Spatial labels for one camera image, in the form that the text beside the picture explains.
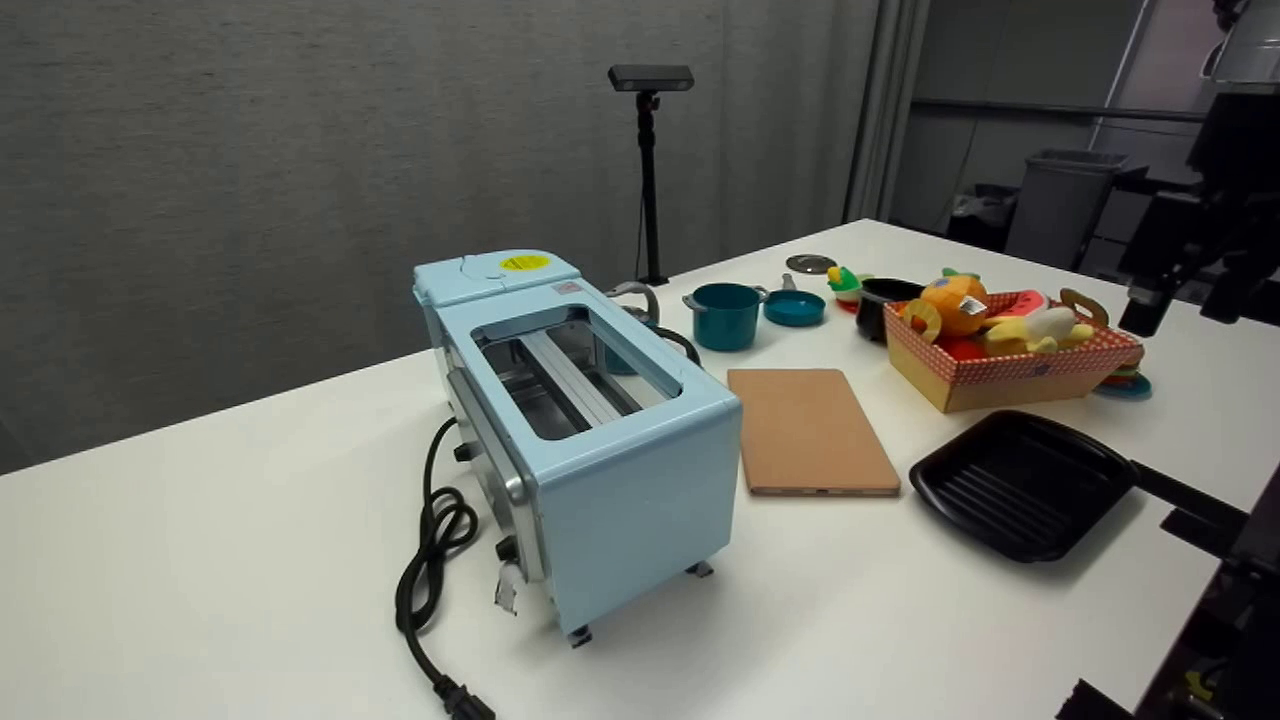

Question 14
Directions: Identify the banana plush toy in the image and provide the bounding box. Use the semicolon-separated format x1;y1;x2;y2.
983;300;1099;359

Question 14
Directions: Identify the watermelon slice plush toy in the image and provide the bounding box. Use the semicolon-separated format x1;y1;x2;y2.
991;290;1050;324

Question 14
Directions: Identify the black camera stand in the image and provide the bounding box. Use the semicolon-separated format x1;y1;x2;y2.
604;59;700;290

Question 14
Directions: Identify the teal toy pot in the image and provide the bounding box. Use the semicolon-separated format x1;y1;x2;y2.
680;275;770;358

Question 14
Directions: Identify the black power cord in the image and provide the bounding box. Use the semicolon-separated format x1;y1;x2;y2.
393;411;501;720

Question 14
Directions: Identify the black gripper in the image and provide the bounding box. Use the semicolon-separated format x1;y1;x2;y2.
1115;81;1280;340

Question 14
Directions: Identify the small teal plate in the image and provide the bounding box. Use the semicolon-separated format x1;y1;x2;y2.
1096;370;1155;405

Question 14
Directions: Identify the grey waste bin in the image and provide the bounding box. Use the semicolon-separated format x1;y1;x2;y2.
1005;147;1126;274

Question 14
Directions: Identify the wooden cutting board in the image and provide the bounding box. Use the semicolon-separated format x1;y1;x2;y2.
722;364;909;505

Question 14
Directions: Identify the wooden tray of toy food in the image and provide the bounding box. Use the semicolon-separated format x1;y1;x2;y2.
879;284;1146;417

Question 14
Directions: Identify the light blue toaster oven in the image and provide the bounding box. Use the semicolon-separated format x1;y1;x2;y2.
408;243;744;651

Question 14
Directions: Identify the teal toy pan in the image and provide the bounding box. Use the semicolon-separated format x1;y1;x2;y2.
761;274;830;334

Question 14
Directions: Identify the black grill tray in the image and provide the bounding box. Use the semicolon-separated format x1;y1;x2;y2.
909;408;1141;568

